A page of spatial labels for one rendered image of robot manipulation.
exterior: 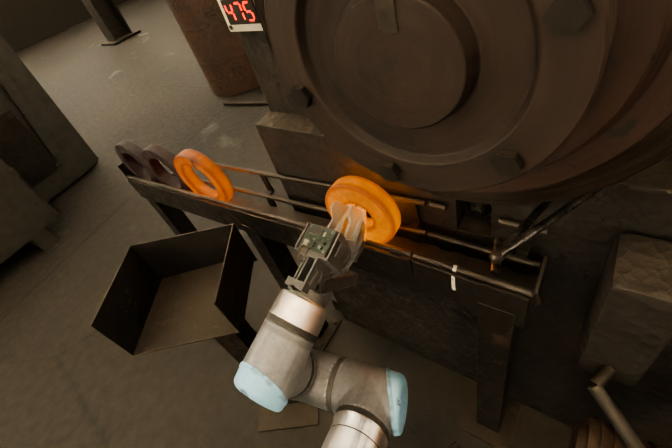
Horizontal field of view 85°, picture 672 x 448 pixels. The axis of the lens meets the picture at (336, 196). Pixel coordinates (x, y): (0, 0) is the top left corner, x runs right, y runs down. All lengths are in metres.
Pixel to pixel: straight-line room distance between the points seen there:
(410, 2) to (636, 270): 0.43
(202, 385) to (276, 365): 0.99
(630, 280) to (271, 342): 0.48
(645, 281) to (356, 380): 0.42
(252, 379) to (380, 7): 0.51
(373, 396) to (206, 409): 0.96
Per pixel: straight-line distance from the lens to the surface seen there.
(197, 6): 3.19
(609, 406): 0.72
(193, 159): 1.02
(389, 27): 0.31
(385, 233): 0.71
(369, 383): 0.67
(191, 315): 0.93
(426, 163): 0.38
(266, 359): 0.61
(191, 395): 1.59
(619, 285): 0.57
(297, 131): 0.77
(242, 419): 1.46
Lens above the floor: 1.25
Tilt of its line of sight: 41 degrees down
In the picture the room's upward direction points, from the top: 19 degrees counter-clockwise
